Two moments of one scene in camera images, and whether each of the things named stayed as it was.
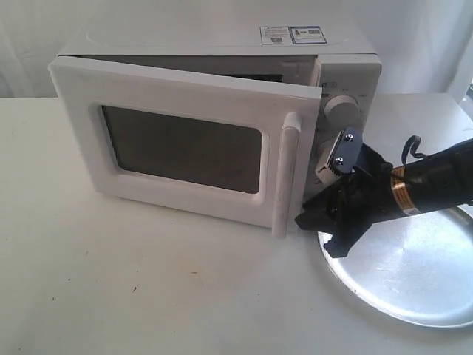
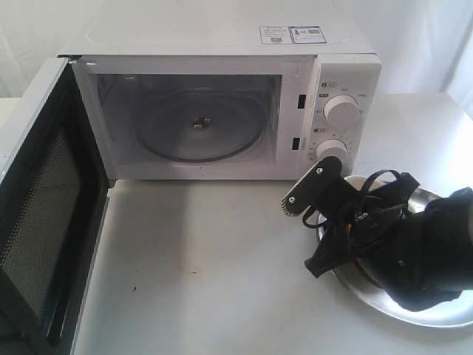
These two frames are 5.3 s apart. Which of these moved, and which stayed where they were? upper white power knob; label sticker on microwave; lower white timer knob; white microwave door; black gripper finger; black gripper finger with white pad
Moved: white microwave door; black gripper finger with white pad; black gripper finger
Stayed: upper white power knob; lower white timer knob; label sticker on microwave
